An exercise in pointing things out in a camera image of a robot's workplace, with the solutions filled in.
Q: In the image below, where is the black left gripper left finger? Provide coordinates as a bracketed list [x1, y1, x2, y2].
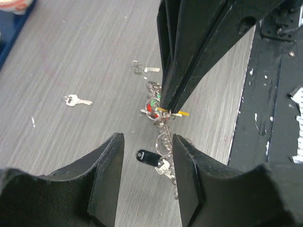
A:
[0, 133, 125, 227]

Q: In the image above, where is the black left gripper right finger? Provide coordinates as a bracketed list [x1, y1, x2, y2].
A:
[173, 135, 303, 227]

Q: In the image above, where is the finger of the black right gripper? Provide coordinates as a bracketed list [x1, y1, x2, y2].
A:
[157, 0, 182, 100]
[170, 0, 281, 113]

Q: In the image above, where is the yellow tagged key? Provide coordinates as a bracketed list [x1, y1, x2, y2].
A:
[156, 107, 190, 117]

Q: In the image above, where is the metal disc with keyrings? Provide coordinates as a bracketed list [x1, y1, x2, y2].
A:
[140, 81, 186, 200]

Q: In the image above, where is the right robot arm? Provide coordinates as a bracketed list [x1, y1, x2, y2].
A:
[157, 0, 303, 113]

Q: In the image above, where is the clear tagged key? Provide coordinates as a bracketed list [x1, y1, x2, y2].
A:
[130, 60, 161, 75]

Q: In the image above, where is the black tagged key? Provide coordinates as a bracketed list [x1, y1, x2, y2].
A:
[136, 149, 176, 185]

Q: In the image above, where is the green tagged key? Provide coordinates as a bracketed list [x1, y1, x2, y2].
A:
[150, 95, 160, 106]

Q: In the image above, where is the red tagged key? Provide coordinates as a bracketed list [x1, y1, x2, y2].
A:
[145, 104, 160, 120]

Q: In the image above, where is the plain silver key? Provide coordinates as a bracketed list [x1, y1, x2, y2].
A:
[62, 94, 93, 107]

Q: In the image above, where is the red white patterned bowl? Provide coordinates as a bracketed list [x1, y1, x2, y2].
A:
[0, 0, 33, 15]

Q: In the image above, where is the dark blue tray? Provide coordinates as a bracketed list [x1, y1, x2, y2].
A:
[0, 0, 36, 66]

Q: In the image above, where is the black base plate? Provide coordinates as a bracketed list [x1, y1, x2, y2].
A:
[228, 27, 303, 171]

